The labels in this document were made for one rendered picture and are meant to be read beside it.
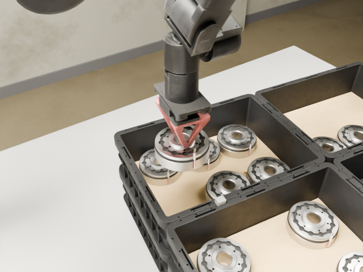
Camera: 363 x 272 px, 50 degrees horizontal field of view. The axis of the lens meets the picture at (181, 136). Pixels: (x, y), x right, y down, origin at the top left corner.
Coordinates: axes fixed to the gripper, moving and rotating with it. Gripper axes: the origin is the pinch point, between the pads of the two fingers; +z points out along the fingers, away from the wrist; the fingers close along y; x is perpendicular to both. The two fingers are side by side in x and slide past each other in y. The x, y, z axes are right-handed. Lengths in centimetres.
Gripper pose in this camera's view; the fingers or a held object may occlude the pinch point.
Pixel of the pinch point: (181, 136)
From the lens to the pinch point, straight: 71.5
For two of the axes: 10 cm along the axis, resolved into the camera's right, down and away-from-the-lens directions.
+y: -4.2, -5.8, 7.0
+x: -9.1, 2.6, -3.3
